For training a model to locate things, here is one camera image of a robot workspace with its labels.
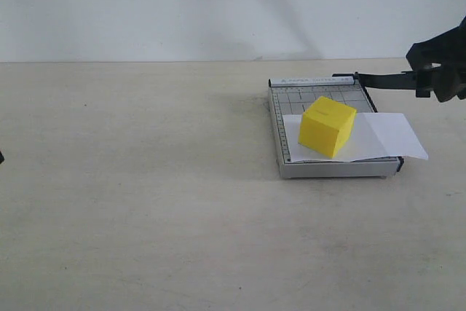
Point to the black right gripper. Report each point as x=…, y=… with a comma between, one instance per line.
x=447, y=50

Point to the black cutter blade lever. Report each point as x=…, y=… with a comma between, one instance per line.
x=421, y=81

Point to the grey paper cutter base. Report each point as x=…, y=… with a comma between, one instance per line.
x=291, y=96

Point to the white paper sheet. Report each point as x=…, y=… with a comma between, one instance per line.
x=374, y=135

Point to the yellow foam cube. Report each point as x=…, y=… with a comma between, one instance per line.
x=326, y=126

